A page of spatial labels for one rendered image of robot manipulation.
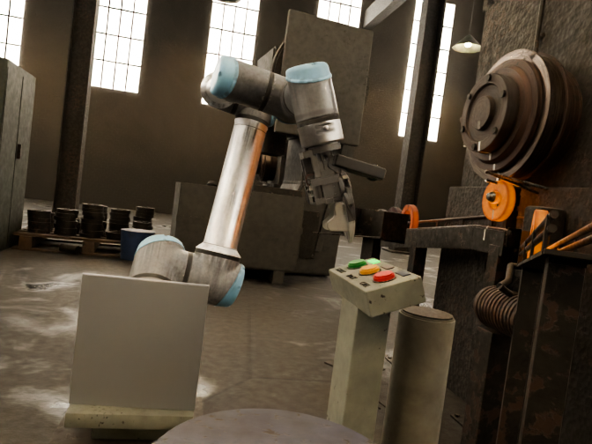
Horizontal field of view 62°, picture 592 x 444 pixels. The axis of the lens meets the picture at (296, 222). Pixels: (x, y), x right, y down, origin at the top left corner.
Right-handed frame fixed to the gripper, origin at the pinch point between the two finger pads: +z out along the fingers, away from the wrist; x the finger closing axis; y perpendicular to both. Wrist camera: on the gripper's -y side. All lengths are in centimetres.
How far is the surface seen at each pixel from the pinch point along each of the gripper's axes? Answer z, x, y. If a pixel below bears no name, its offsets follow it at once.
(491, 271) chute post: 34, -53, -64
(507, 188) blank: 7, -54, -77
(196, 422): 12, 38, 37
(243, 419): 14, 37, 31
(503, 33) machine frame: -52, -91, -112
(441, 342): 24.6, 9.2, -11.3
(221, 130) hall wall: -128, -1060, -75
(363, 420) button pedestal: 33.7, 12.1, 9.2
